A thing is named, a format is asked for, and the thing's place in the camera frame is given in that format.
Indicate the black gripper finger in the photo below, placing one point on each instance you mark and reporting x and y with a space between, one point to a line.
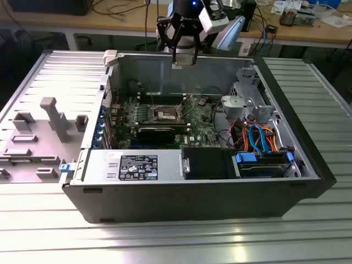
195 46
162 28

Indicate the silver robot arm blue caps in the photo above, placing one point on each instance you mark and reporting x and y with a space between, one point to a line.
231 33

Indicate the black RAM slot row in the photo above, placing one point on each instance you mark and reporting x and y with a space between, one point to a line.
145 100

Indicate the CPU socket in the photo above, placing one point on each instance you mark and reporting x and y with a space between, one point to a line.
162 113

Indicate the CPU cooler heat sink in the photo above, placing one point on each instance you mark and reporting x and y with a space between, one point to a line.
287 17

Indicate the blue slot retention clip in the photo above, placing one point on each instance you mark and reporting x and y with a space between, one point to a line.
96 143
103 110
100 123
98 134

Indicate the white label sheet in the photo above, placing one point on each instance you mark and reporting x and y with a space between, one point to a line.
246 49

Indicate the beige case latch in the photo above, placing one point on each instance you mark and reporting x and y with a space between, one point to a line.
110 56

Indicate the tall black box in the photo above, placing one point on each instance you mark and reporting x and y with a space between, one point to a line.
249 16

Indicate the silver metal drive cage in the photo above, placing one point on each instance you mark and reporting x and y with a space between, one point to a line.
233 104

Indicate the small black adapter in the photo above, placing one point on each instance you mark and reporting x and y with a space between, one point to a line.
272 28

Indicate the green motherboard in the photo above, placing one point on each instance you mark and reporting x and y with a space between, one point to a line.
200 126

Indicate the wooden workbench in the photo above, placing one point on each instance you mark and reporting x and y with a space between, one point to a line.
82 22

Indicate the printed white paper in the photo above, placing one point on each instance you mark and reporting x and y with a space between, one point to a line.
280 6

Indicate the black graphics card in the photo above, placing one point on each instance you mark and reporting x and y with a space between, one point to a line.
156 136

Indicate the grey electronic module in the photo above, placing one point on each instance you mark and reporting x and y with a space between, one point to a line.
305 17

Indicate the black computer tower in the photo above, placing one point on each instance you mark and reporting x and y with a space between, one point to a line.
49 6

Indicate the blue disk carrier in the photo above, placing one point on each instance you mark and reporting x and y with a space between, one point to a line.
246 159

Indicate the hard disk drive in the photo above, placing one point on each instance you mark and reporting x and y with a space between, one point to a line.
261 170

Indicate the blue box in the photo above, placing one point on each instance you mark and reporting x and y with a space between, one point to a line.
330 2

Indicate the plain white paper sheet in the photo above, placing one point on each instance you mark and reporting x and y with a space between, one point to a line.
335 21

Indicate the silver power supply with label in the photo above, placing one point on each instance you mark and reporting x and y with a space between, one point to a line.
101 165

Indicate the black open PC case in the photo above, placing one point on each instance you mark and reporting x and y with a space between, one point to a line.
192 203

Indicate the blue plastic latch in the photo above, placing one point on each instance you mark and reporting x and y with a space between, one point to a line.
64 168

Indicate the grey parts rack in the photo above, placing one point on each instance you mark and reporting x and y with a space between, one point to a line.
41 154

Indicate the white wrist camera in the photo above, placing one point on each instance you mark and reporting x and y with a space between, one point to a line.
213 22

